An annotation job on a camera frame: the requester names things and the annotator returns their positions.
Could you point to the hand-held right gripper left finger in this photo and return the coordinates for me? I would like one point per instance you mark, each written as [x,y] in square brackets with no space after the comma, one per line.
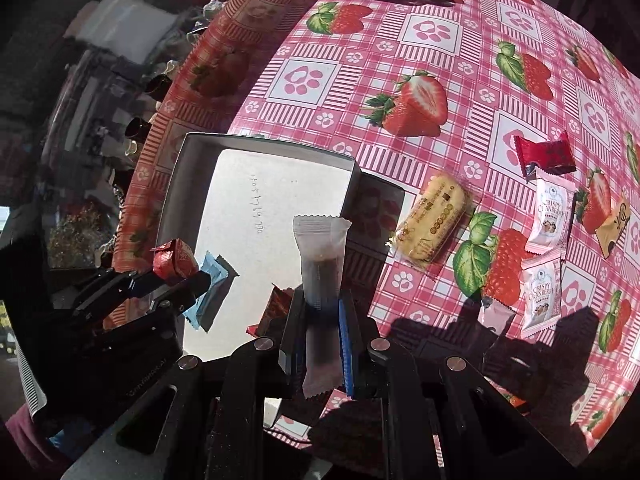
[292,332]

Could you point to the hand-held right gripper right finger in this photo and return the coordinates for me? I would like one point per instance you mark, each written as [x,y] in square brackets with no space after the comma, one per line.
[346,345]

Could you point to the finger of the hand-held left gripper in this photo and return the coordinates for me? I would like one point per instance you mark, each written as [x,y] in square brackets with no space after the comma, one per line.
[115,287]
[187,290]

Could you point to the red foil candy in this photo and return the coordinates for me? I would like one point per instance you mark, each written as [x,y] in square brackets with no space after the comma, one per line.
[175,259]

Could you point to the translucent white snack packet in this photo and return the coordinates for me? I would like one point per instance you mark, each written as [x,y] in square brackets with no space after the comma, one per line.
[320,240]

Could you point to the red snack packet black label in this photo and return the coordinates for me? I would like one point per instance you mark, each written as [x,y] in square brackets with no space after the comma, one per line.
[545,152]

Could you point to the person's left forearm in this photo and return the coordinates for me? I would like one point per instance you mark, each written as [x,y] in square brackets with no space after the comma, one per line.
[20,435]

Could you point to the blue snack packet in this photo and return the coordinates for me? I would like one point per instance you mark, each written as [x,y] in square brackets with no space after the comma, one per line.
[212,285]

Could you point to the red square snack packet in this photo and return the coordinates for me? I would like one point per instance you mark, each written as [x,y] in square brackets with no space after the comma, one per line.
[272,310]

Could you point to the small pale pink packet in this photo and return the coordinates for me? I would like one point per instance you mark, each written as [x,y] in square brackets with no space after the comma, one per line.
[495,315]

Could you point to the yellow biscuit packet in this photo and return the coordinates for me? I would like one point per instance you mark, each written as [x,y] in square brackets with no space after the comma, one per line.
[432,220]

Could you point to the pink white snack packet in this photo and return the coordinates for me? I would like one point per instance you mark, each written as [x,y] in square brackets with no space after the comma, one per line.
[550,212]
[540,300]

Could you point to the strawberry print tablecloth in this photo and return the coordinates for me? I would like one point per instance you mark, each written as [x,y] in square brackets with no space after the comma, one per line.
[350,60]

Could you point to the tan snack packet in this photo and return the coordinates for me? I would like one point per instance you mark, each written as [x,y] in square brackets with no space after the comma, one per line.
[615,225]

